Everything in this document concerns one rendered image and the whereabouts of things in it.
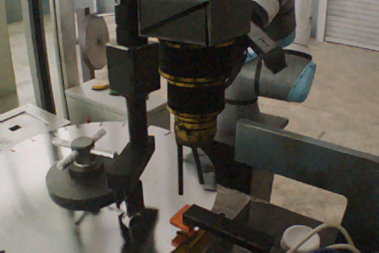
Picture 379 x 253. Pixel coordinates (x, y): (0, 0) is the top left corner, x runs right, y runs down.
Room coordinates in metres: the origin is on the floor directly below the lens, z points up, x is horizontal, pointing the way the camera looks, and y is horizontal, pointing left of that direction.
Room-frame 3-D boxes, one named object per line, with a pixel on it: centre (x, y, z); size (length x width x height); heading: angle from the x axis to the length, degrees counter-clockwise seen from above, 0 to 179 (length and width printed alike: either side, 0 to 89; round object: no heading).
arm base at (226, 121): (0.91, -0.14, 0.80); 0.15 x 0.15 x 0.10
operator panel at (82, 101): (0.77, 0.19, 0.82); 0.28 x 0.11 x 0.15; 55
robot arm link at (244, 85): (0.91, -0.14, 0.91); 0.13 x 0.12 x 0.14; 64
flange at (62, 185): (0.35, 0.13, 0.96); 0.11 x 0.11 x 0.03
